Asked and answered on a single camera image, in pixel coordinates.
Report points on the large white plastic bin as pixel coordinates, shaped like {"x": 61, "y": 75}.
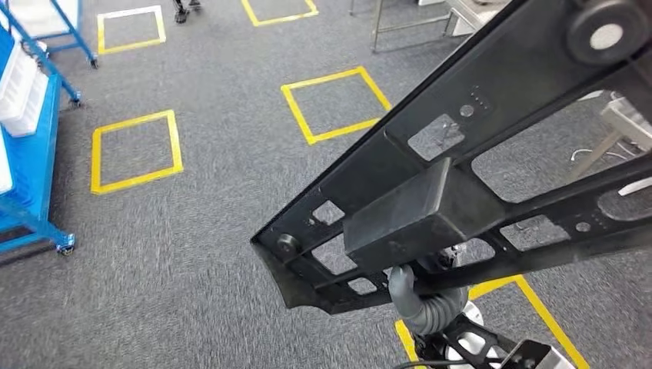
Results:
{"x": 4, "y": 163}

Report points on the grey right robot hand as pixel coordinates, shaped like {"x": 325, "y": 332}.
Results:
{"x": 402, "y": 290}

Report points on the stainless steel side table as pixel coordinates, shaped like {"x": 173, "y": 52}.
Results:
{"x": 378, "y": 25}

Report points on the blue wheeled shelf rack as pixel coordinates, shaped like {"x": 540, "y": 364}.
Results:
{"x": 76, "y": 35}
{"x": 30, "y": 178}

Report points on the person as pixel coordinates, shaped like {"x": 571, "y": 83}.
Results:
{"x": 181, "y": 15}

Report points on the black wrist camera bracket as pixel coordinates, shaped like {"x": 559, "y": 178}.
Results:
{"x": 489, "y": 341}

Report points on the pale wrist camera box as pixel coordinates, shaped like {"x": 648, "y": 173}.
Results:
{"x": 535, "y": 359}

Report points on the black plastic plate frame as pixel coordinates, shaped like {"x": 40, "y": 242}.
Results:
{"x": 417, "y": 219}

